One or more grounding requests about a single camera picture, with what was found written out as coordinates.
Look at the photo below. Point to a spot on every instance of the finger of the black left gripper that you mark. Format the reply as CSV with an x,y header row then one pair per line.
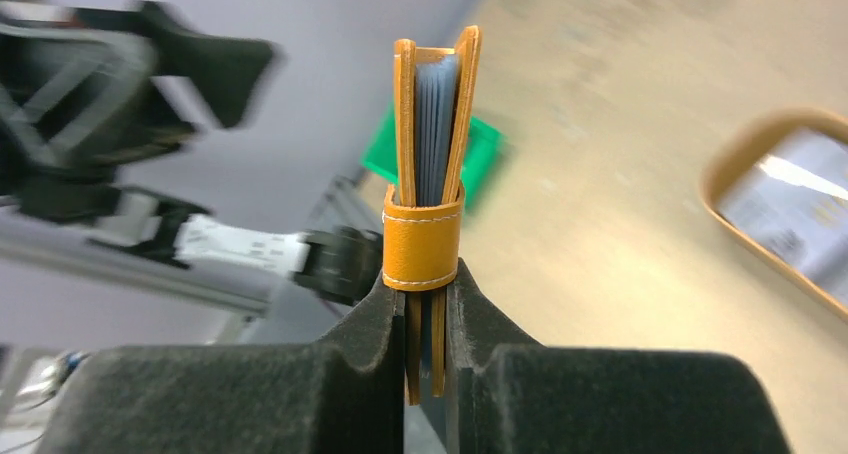
x,y
224,70

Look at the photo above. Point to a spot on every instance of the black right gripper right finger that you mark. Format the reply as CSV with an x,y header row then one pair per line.
x,y
508,393

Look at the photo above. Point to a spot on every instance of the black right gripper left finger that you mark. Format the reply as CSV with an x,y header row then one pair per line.
x,y
342,393

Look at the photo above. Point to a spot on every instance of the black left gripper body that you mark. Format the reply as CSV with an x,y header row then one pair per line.
x,y
77,102

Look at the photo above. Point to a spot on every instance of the orange leather card holder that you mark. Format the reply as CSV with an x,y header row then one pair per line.
x,y
421,241

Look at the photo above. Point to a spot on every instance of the orange oval tray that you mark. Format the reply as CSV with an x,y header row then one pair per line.
x,y
754,141

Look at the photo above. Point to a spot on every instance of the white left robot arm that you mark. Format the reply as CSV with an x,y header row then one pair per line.
x,y
339,265

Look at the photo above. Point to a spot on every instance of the green plastic bin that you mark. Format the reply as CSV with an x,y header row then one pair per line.
x,y
482,152

